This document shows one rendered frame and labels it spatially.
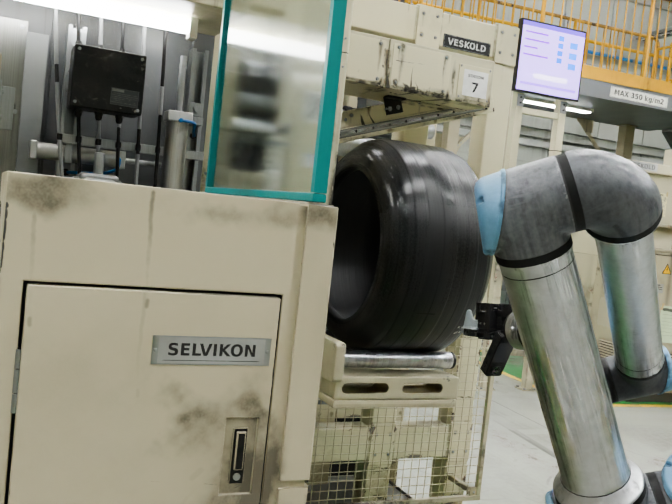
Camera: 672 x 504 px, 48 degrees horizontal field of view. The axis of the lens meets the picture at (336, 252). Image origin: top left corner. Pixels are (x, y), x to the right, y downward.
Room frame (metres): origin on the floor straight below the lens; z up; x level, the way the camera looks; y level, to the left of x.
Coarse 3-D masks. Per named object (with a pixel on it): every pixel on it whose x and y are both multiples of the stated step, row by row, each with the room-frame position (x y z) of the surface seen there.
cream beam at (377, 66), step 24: (360, 48) 2.20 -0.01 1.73; (384, 48) 2.23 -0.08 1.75; (408, 48) 2.26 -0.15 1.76; (432, 48) 2.30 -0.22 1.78; (360, 72) 2.20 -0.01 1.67; (384, 72) 2.24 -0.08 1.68; (408, 72) 2.27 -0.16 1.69; (432, 72) 2.30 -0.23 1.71; (456, 72) 2.34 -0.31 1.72; (360, 96) 2.45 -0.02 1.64; (408, 96) 2.35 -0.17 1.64; (432, 96) 2.31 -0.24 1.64; (456, 96) 2.34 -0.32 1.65
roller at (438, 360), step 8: (352, 352) 1.87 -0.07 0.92; (360, 352) 1.88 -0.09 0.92; (368, 352) 1.89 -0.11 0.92; (376, 352) 1.90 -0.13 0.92; (384, 352) 1.91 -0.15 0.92; (392, 352) 1.92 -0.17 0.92; (400, 352) 1.93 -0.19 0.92; (408, 352) 1.94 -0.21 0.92; (416, 352) 1.95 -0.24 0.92; (424, 352) 1.96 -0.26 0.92; (432, 352) 1.97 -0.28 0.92; (440, 352) 1.98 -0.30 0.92; (448, 352) 1.99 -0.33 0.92; (352, 360) 1.86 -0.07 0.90; (360, 360) 1.87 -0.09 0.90; (368, 360) 1.88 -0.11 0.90; (376, 360) 1.89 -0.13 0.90; (384, 360) 1.89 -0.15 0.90; (392, 360) 1.90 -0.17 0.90; (400, 360) 1.91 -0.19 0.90; (408, 360) 1.92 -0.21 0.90; (416, 360) 1.93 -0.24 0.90; (424, 360) 1.94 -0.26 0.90; (432, 360) 1.95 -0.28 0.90; (440, 360) 1.96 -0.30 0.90; (448, 360) 1.97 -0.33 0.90; (432, 368) 1.97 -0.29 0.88; (440, 368) 1.98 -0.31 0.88; (448, 368) 1.99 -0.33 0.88
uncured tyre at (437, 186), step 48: (384, 144) 1.95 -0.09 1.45; (336, 192) 2.24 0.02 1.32; (384, 192) 1.85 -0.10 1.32; (432, 192) 1.83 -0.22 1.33; (336, 240) 2.30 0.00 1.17; (384, 240) 1.82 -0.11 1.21; (432, 240) 1.79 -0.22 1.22; (480, 240) 1.85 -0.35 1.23; (336, 288) 2.26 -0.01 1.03; (384, 288) 1.81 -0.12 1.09; (432, 288) 1.81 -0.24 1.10; (480, 288) 1.87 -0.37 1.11; (336, 336) 2.03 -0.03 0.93; (384, 336) 1.86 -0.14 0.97; (432, 336) 1.90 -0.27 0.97
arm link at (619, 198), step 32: (576, 160) 1.06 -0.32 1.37; (608, 160) 1.06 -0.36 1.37; (608, 192) 1.04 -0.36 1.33; (640, 192) 1.06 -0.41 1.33; (608, 224) 1.07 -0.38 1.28; (640, 224) 1.08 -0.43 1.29; (608, 256) 1.17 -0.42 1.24; (640, 256) 1.15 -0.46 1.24; (608, 288) 1.24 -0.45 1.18; (640, 288) 1.21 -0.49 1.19; (640, 320) 1.27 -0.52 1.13; (640, 352) 1.35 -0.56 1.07; (640, 384) 1.43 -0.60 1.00
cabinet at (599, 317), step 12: (660, 252) 6.04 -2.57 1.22; (660, 264) 6.03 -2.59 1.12; (600, 276) 6.43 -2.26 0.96; (660, 276) 6.04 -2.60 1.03; (600, 288) 6.41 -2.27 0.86; (660, 288) 6.04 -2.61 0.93; (600, 300) 6.40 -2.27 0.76; (660, 300) 6.05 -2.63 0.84; (600, 312) 6.38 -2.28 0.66; (660, 312) 6.06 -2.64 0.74; (600, 324) 6.36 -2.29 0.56; (600, 336) 6.34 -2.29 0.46; (600, 348) 6.33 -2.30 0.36; (612, 348) 6.19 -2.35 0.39; (648, 396) 6.08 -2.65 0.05; (660, 396) 6.12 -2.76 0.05
